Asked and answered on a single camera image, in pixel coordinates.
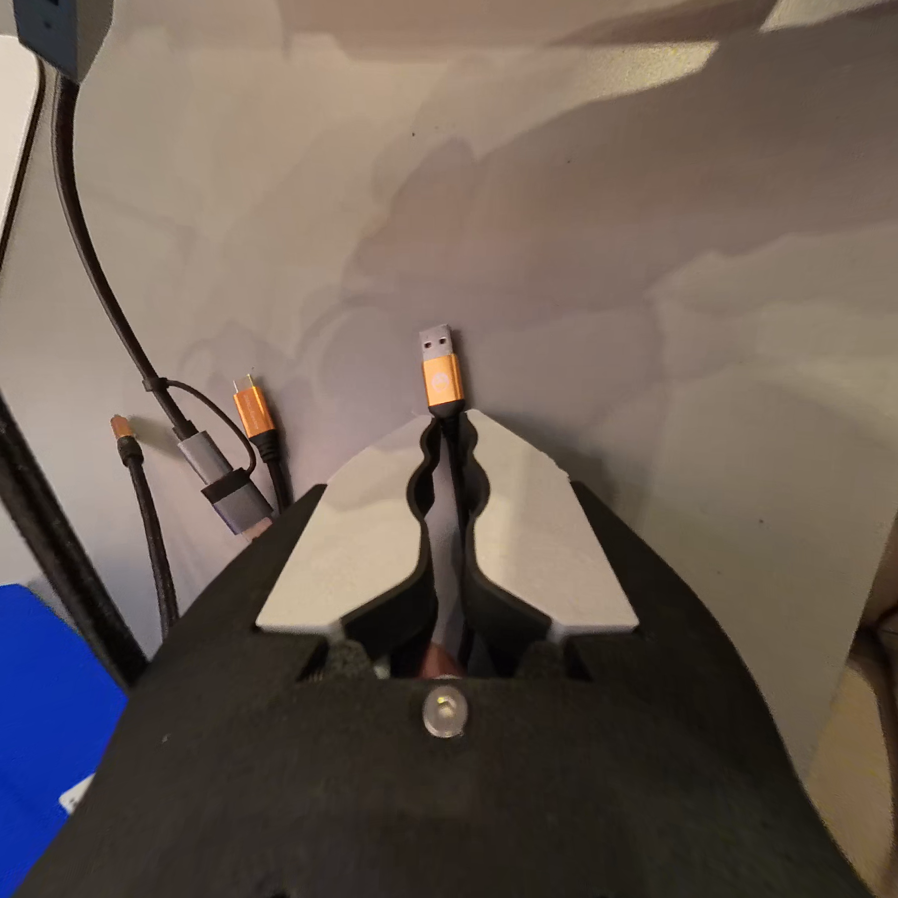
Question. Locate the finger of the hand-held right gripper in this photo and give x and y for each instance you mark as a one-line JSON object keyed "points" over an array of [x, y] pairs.
{"points": [[97, 31]]}

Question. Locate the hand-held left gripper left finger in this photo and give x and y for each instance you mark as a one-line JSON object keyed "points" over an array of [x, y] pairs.
{"points": [[344, 547]]}

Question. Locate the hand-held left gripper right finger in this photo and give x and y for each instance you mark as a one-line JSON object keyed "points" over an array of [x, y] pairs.
{"points": [[547, 547]]}

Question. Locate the black usb hub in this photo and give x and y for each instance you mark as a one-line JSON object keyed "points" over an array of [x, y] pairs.
{"points": [[45, 35]]}

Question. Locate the blue plastic bin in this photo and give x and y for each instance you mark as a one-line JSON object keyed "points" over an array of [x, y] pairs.
{"points": [[42, 701]]}

